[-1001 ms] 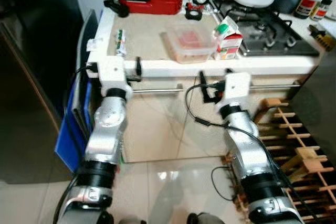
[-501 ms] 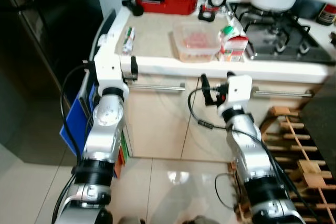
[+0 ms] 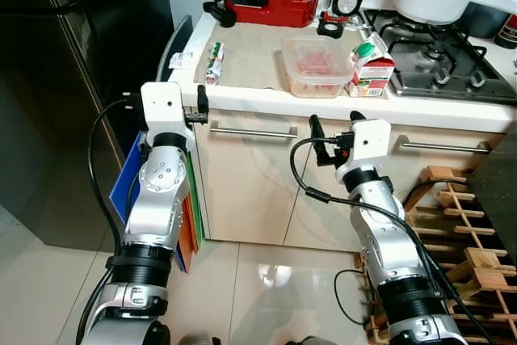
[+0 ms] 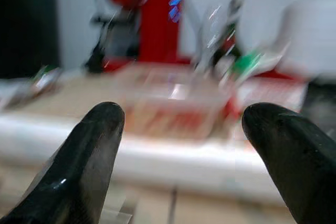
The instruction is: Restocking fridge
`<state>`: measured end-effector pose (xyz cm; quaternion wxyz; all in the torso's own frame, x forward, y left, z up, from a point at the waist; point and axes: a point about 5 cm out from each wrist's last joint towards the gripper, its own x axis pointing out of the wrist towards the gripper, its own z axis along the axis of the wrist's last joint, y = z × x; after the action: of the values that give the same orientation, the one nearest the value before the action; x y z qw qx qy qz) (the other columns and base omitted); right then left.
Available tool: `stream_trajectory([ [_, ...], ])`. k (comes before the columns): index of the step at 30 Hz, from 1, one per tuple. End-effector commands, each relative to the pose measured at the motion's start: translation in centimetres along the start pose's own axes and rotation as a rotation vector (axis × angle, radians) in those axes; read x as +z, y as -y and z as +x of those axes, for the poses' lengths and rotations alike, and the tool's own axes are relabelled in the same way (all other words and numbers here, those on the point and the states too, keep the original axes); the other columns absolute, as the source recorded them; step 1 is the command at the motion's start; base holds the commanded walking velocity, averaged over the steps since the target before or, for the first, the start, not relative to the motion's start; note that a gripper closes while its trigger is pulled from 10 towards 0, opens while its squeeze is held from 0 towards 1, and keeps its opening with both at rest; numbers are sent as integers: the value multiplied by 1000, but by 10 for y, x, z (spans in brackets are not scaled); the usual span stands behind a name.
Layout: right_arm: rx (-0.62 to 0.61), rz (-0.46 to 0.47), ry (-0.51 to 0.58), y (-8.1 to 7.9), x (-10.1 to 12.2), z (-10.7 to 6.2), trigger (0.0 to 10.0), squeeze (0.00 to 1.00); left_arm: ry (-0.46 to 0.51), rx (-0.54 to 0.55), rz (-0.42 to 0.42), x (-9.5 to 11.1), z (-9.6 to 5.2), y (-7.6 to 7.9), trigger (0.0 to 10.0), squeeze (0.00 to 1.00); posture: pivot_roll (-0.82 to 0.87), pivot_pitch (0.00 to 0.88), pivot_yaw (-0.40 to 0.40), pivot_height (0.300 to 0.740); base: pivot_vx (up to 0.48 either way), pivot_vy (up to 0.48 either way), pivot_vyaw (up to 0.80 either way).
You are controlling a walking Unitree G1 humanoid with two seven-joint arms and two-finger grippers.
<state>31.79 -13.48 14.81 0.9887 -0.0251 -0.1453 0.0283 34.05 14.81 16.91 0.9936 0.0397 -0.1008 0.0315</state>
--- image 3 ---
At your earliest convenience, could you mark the red white juice carton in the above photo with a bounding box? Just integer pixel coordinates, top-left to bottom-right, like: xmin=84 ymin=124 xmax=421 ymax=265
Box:
xmin=347 ymin=34 xmax=397 ymax=99

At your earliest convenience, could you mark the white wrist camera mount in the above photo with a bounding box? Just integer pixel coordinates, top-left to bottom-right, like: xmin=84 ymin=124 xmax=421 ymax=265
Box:
xmin=140 ymin=81 xmax=195 ymax=150
xmin=335 ymin=119 xmax=392 ymax=184

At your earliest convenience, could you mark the silver drawer handle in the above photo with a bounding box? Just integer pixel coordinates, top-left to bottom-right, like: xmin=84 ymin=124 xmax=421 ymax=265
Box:
xmin=398 ymin=138 xmax=493 ymax=155
xmin=208 ymin=121 xmax=301 ymax=141

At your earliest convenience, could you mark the grey left robot foot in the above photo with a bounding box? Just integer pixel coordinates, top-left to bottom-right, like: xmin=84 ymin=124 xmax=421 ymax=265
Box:
xmin=178 ymin=331 xmax=221 ymax=345

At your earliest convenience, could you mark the grey robot foot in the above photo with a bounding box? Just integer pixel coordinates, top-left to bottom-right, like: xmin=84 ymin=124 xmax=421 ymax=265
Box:
xmin=283 ymin=334 xmax=337 ymax=345
xmin=178 ymin=331 xmax=221 ymax=345

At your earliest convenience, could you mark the grey right robot foot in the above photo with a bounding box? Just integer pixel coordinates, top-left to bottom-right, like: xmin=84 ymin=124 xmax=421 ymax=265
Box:
xmin=283 ymin=334 xmax=337 ymax=345

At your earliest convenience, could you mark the white paper tag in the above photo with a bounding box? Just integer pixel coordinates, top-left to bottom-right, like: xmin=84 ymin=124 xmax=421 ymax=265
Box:
xmin=168 ymin=50 xmax=196 ymax=71

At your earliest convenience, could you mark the tall dark steel refrigerator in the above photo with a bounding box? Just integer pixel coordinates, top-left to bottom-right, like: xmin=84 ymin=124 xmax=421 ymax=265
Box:
xmin=0 ymin=0 xmax=176 ymax=253

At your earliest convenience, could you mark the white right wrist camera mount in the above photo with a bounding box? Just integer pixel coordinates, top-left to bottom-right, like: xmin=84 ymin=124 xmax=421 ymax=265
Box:
xmin=335 ymin=119 xmax=392 ymax=184

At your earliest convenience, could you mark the black power cord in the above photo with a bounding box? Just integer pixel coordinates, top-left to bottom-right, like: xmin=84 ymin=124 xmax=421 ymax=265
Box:
xmin=334 ymin=268 xmax=371 ymax=327

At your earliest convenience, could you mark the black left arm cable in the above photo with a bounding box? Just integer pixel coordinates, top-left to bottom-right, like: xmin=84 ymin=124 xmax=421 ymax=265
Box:
xmin=77 ymin=99 xmax=146 ymax=345

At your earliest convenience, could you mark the steel gas stove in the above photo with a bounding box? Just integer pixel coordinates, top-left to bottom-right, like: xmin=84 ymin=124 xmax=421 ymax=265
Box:
xmin=364 ymin=8 xmax=517 ymax=105

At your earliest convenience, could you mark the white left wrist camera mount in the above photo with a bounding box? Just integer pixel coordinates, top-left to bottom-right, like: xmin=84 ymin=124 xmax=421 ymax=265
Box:
xmin=140 ymin=81 xmax=195 ymax=150

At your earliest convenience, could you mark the clear plastic food container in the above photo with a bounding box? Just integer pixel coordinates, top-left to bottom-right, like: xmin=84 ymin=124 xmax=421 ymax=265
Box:
xmin=280 ymin=34 xmax=357 ymax=100

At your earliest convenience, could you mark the cream kitchen base cabinet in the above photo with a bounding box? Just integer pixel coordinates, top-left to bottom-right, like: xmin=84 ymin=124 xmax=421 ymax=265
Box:
xmin=192 ymin=107 xmax=517 ymax=253

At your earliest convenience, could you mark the wooden slat rack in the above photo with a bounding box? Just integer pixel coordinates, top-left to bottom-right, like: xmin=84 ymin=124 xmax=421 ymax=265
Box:
xmin=364 ymin=166 xmax=517 ymax=345

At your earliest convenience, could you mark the dark bottle red label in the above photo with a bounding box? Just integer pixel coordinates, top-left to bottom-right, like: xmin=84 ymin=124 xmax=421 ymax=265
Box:
xmin=494 ymin=12 xmax=517 ymax=49

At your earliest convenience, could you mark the black portafilter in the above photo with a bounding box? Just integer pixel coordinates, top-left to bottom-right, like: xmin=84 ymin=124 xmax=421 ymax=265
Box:
xmin=202 ymin=0 xmax=238 ymax=29

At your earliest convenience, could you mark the green cutting board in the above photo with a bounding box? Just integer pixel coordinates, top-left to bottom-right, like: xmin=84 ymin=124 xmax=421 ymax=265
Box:
xmin=187 ymin=159 xmax=204 ymax=245

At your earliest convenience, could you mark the black ring holder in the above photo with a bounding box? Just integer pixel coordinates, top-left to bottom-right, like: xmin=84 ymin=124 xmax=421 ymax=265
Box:
xmin=317 ymin=11 xmax=348 ymax=39

